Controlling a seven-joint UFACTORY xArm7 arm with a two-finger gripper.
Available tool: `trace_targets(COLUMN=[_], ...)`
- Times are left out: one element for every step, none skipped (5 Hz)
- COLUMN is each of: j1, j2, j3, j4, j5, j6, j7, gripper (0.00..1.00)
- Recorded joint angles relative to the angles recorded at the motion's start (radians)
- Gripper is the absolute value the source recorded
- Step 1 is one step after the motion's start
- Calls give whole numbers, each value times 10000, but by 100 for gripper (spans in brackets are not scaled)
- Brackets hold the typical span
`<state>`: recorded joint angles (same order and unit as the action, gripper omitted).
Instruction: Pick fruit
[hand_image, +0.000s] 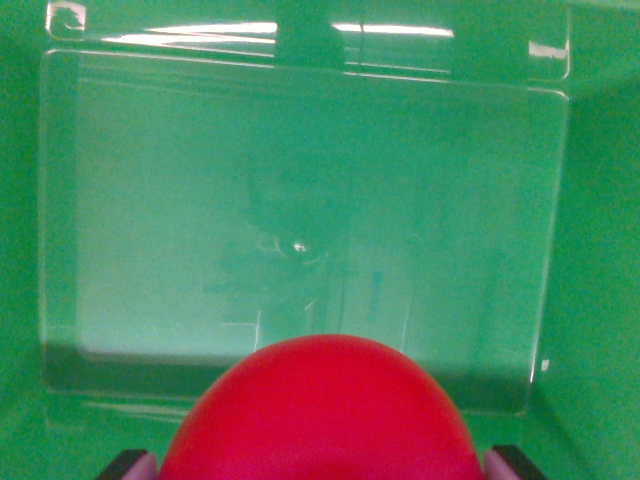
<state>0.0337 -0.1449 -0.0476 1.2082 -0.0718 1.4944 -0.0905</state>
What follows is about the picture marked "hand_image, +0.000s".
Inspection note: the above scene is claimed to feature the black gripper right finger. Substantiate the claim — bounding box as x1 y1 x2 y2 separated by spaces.
482 444 550 480

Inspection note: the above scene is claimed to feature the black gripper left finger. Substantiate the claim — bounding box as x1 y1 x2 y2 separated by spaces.
95 448 157 480

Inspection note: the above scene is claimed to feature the red round fruit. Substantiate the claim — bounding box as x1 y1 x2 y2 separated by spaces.
157 333 485 480

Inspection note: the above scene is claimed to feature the green plastic bin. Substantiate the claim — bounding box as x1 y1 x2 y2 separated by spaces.
0 0 640 480

